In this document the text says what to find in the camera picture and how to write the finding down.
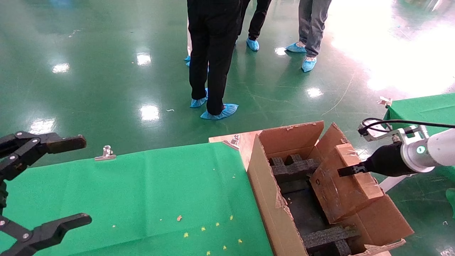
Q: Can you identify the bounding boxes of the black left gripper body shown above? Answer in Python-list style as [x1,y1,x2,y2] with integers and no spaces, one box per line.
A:
[0,181,8,212]

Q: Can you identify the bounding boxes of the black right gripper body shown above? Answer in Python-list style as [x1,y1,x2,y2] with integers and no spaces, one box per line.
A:
[364,142,416,177]

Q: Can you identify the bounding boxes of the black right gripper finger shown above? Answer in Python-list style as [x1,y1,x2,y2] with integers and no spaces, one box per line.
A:
[338,164,367,177]

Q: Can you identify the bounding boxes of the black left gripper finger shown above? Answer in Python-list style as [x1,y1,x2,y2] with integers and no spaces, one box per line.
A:
[0,213,92,256]
[0,132,87,182]

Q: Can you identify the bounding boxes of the small cardboard box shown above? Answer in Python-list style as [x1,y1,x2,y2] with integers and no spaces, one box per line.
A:
[309,143,385,224]

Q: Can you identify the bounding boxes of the large open cardboard carton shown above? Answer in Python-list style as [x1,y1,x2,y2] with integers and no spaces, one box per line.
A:
[247,121,414,256]

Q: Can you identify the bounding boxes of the white metal strut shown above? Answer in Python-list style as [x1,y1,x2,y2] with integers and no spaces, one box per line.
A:
[379,173,409,193]

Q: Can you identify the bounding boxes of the black foam block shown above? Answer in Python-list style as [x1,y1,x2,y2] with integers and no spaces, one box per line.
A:
[268,154,322,183]
[301,225,366,256]

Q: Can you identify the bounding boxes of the large green table cloth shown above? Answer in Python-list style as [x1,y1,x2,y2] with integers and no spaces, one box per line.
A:
[0,142,274,256]

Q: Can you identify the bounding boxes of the plywood board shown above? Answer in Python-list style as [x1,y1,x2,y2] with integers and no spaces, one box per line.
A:
[209,130,263,169]

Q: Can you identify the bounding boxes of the person in grey trousers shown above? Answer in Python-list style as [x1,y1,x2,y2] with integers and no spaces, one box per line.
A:
[298,0,333,58]

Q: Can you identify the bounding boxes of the person in white coat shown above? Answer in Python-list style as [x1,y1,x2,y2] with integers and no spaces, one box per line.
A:
[187,20,194,59]

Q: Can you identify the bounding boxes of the person in black trousers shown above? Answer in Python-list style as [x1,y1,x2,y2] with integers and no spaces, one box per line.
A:
[187,0,242,115]
[248,0,272,41]

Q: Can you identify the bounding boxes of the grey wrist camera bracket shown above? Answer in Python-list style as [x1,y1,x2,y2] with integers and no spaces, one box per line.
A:
[357,118,429,144]

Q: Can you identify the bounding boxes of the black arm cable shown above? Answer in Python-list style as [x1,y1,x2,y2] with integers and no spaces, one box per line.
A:
[358,118,455,136]

